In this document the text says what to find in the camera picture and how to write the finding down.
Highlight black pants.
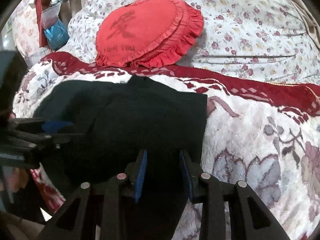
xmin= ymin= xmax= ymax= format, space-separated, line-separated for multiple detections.
xmin=34 ymin=76 xmax=207 ymax=239

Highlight red and white plush blanket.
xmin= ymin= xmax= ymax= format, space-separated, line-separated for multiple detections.
xmin=13 ymin=53 xmax=319 ymax=239

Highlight blue plastic bag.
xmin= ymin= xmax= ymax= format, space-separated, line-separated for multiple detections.
xmin=44 ymin=20 xmax=69 ymax=51

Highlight red round ruffled cushion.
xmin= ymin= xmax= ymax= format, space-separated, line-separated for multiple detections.
xmin=95 ymin=0 xmax=204 ymax=68

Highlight white floral quilt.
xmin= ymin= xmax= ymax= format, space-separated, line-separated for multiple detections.
xmin=62 ymin=0 xmax=319 ymax=84

